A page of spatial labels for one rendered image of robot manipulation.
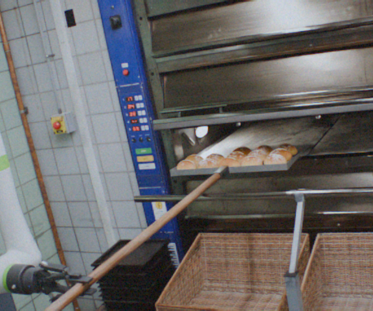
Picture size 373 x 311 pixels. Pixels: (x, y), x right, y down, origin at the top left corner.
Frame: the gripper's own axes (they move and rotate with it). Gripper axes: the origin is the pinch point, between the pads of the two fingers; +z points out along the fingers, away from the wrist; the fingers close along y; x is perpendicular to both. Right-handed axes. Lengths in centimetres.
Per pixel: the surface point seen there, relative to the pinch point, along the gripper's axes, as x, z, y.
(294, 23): -112, 37, -56
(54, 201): -115, -113, 18
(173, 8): -116, -17, -71
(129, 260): -81, -44, 35
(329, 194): -76, 52, 3
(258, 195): -76, 24, 3
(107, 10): -111, -48, -76
